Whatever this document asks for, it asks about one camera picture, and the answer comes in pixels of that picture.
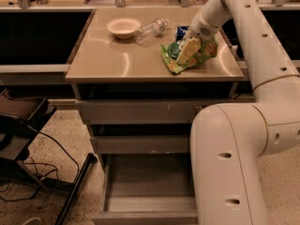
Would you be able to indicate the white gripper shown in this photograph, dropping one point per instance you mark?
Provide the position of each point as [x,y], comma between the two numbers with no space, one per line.
[200,29]

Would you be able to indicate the green rice chip bag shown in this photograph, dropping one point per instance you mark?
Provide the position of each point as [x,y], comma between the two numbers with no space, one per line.
[169,52]

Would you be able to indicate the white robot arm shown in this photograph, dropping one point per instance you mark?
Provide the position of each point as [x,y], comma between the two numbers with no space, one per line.
[226,139]

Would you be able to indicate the grey drawer cabinet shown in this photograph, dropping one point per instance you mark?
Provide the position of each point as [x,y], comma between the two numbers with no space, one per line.
[105,67]

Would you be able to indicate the middle drawer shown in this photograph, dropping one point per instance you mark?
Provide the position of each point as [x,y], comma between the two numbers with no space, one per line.
[148,144]

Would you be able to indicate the top drawer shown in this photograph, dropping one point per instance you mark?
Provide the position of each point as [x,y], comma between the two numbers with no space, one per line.
[140,111]

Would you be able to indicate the open bottom drawer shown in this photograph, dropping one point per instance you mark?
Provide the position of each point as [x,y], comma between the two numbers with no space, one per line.
[147,190]

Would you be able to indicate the blue pepsi can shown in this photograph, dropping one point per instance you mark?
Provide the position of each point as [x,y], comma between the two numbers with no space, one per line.
[180,32]

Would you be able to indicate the clear plastic water bottle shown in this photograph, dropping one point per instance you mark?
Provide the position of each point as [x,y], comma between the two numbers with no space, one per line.
[150,30]

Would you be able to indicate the white paper bowl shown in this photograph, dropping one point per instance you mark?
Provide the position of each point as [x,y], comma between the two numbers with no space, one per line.
[123,28]

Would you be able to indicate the black metal leg bar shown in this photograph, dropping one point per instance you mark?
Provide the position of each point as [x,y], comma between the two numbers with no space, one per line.
[90,159]

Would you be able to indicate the dark chair with tray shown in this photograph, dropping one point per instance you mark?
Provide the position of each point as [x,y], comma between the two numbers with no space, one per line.
[21,119]

